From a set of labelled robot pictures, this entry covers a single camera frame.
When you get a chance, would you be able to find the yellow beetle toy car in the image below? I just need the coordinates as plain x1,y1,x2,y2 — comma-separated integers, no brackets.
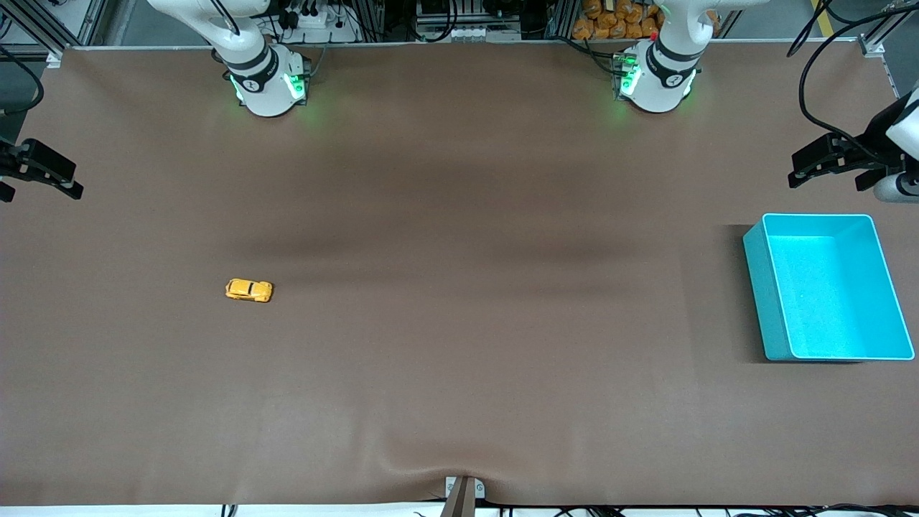
225,279,274,303

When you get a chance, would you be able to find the turquoise plastic bin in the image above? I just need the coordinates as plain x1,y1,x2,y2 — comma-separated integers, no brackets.
743,213,915,362

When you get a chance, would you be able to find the orange objects pile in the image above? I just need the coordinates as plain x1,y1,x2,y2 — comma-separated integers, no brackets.
572,0,661,41

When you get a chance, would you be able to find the white power strip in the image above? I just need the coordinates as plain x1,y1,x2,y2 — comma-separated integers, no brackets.
276,0,360,44

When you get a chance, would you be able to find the black equipment rack unit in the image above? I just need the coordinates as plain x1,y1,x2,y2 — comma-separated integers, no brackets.
415,0,525,42

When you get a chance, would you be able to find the brown table cloth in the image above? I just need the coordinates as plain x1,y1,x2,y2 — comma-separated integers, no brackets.
0,39,919,507

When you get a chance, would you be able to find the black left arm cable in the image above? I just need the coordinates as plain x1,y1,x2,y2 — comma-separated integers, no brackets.
786,0,919,155

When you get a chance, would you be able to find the aluminium frame profile with bracket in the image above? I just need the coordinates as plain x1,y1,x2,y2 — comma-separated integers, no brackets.
858,0,919,58

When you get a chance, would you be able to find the grey metal bracket plate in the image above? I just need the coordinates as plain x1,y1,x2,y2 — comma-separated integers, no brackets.
444,476,486,500

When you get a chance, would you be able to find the brown camera pole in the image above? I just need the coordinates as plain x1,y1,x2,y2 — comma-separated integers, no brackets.
439,478,476,517

